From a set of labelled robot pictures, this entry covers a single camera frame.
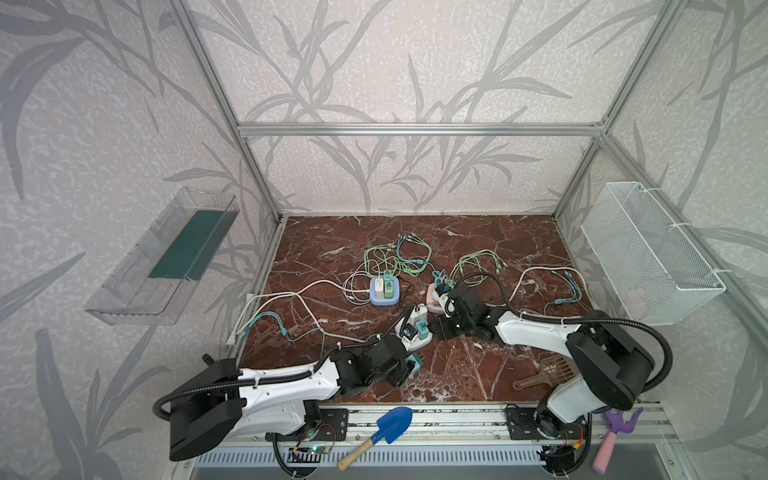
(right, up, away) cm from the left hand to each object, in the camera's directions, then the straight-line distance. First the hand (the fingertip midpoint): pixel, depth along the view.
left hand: (410, 350), depth 81 cm
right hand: (+8, +7, +9) cm, 14 cm away
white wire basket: (+52, +23, -19) cm, 60 cm away
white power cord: (+52, +21, +24) cm, 61 cm away
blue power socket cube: (-7, +11, +12) cm, 18 cm away
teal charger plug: (+3, +6, +1) cm, 7 cm away
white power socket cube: (0, +9, -10) cm, 14 cm away
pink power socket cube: (+7, +11, +10) cm, 17 cm away
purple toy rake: (+51, -16, -7) cm, 54 cm away
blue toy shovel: (-5, -16, -8) cm, 18 cm away
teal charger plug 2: (+2, -3, +1) cm, 4 cm away
